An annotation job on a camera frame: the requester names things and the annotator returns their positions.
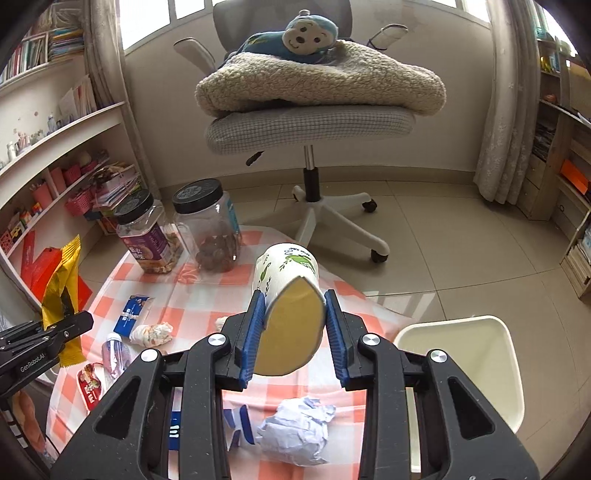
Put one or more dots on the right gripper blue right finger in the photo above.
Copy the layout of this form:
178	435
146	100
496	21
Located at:
461	434

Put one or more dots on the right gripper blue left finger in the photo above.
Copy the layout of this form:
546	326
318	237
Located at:
126	435

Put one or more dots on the yellow snack wrapper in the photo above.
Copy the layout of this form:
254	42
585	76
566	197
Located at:
61	315

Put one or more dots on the clear plastic water bottle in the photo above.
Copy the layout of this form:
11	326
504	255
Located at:
115	357

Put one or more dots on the blue biscuit wrapper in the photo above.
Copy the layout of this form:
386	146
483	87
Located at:
133	313

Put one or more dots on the wadded tissue with orange print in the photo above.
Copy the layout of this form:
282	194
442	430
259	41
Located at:
151	335

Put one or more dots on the blue milk carton box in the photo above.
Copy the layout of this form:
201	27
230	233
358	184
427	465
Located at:
236	427

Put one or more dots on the white paper ball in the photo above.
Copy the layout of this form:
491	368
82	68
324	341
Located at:
297	433

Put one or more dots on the white paper cup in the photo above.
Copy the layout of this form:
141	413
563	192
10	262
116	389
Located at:
288	276

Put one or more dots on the white trash bin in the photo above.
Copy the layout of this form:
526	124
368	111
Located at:
483	348

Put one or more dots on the person left hand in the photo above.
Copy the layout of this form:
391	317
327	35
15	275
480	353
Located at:
24	410

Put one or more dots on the red gift bag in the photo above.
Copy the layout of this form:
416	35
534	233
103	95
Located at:
36	272

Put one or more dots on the nut jar purple label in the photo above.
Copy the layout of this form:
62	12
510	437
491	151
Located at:
143	227

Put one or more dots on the white bookshelf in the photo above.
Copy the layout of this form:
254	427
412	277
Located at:
66	161

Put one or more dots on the clear jar with nuts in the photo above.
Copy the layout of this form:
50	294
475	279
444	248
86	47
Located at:
205	219

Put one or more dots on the wooden desk shelf unit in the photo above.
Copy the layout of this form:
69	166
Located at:
562	132

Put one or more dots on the right lace curtain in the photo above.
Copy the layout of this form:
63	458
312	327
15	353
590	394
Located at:
510	124

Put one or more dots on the orange box on desk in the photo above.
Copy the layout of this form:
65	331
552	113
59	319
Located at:
575	176

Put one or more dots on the grey office chair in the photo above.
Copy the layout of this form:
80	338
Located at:
259	130

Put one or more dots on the beige fleece blanket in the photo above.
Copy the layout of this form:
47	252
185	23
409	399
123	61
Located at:
353	75

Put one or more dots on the blue monkey plush toy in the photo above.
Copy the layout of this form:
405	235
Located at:
307	39

